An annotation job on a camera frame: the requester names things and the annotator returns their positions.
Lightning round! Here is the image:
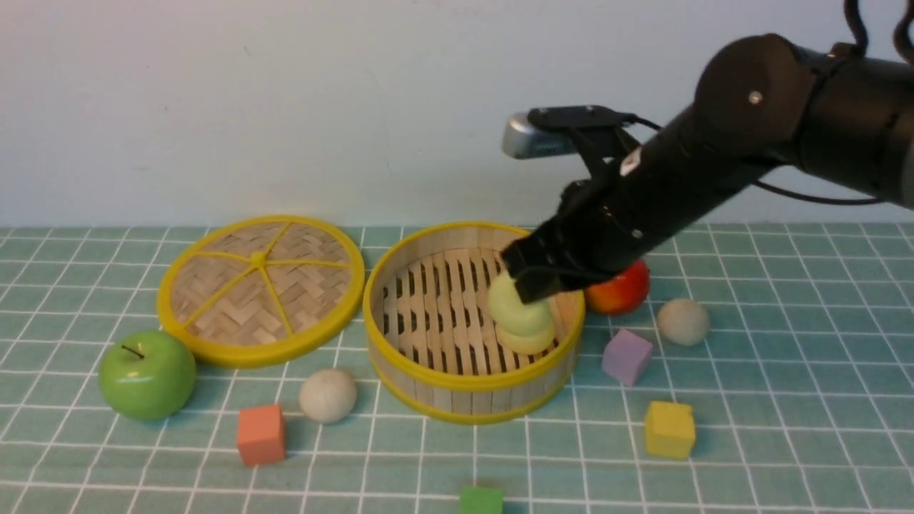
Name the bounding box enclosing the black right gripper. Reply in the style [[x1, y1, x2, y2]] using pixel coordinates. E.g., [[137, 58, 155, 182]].
[[501, 146, 715, 305]]

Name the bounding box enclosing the yellow-green bun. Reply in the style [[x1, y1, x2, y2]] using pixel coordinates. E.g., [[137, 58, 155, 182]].
[[488, 273, 552, 336], [494, 325, 556, 356]]

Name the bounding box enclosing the yellow-green bun front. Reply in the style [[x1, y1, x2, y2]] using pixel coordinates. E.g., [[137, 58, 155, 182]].
[[494, 325, 556, 356]]

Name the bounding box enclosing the white bun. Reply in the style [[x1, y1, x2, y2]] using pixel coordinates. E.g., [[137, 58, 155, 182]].
[[299, 368, 357, 424], [656, 297, 710, 347]]

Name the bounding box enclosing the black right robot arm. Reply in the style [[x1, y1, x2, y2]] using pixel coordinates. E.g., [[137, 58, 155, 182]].
[[501, 34, 912, 303]]

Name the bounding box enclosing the yellow-rimmed bamboo steamer tray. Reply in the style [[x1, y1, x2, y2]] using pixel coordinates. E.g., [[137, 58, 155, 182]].
[[362, 221, 586, 424]]

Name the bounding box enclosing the yellow-rimmed bamboo steamer lid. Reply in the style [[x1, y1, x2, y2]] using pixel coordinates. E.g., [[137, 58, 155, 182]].
[[156, 215, 366, 370]]

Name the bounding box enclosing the red apple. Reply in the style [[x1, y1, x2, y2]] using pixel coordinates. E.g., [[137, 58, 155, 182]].
[[584, 259, 650, 318]]

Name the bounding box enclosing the pink cube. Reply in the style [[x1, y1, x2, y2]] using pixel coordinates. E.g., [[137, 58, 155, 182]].
[[601, 329, 654, 388]]

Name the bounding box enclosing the yellow cube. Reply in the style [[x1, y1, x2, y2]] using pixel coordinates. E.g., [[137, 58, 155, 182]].
[[644, 400, 696, 460]]

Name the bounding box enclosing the green cube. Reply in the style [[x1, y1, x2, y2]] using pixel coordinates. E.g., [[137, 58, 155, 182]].
[[459, 485, 505, 514]]

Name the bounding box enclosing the green checkered tablecloth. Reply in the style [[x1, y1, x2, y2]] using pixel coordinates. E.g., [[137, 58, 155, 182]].
[[1, 223, 913, 513]]

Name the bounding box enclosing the orange cube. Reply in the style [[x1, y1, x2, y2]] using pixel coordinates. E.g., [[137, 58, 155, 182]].
[[236, 403, 286, 466]]

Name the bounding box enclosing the green apple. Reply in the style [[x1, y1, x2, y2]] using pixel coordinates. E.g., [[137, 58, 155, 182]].
[[97, 330, 197, 422]]

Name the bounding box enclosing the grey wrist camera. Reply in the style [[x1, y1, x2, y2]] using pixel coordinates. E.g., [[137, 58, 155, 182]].
[[501, 113, 577, 160]]

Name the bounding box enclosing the black camera cable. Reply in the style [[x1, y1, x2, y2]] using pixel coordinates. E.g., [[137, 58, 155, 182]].
[[614, 0, 914, 206]]

